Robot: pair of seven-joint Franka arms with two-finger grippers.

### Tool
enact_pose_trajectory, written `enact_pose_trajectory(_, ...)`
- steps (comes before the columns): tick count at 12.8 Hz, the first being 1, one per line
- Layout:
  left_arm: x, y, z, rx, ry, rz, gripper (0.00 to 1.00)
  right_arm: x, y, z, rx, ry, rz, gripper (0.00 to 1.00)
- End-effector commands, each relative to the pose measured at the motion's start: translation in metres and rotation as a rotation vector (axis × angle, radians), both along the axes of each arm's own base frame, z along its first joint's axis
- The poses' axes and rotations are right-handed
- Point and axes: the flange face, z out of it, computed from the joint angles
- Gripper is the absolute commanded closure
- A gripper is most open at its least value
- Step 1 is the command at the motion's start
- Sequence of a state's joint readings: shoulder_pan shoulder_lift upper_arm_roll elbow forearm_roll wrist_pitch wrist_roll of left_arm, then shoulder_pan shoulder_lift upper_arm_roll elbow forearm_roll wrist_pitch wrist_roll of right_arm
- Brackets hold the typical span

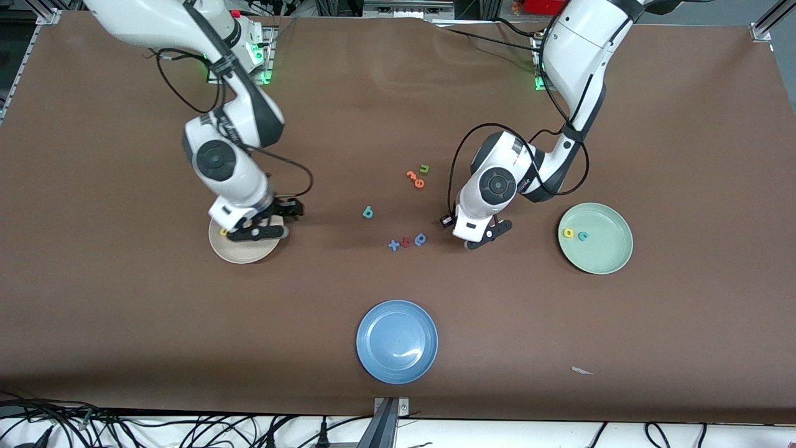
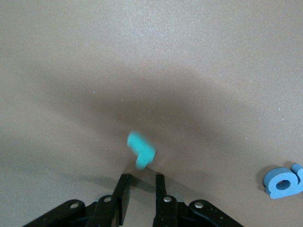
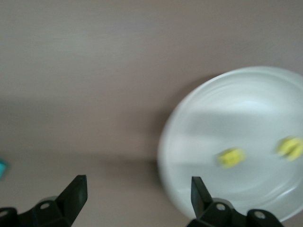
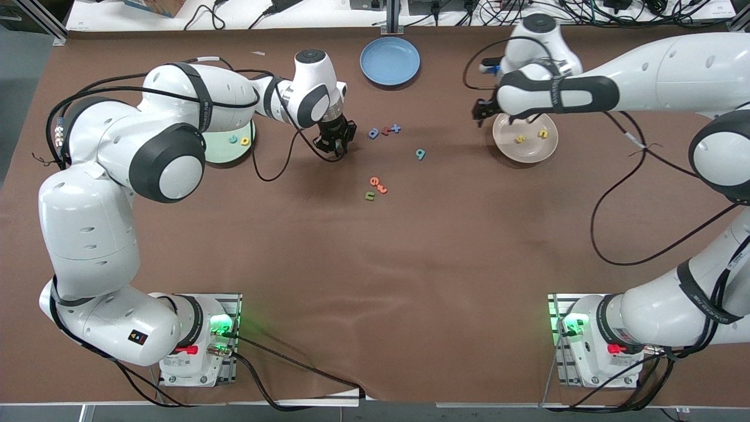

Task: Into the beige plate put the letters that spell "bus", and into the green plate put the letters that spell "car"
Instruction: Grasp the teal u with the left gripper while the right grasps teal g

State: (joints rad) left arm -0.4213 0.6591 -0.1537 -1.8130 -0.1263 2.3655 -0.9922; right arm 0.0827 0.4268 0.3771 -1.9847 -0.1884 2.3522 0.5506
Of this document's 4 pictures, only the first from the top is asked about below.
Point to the black power plug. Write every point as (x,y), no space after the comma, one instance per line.
(271,439)
(323,438)

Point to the red box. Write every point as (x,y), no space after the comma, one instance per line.
(544,6)

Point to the blue plate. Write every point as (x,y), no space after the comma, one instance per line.
(397,342)

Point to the green plate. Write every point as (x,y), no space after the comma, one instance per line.
(606,249)

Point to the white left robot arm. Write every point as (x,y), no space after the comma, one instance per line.
(578,50)

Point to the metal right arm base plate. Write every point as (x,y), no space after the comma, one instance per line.
(268,59)

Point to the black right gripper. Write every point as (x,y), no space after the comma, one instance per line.
(285,208)

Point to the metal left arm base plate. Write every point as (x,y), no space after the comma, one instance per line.
(542,88)

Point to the aluminium profile corner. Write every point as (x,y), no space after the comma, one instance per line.
(762,30)
(50,17)

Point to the grey metal frame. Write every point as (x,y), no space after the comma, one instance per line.
(404,9)

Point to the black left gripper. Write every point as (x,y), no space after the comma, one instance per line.
(447,220)

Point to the white paper scrap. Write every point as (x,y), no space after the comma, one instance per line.
(581,371)

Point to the grey metal camera mount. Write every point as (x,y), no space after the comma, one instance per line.
(392,407)

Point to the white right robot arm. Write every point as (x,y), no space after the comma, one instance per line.
(217,162)

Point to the beige brown plate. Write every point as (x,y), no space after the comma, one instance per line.
(249,252)

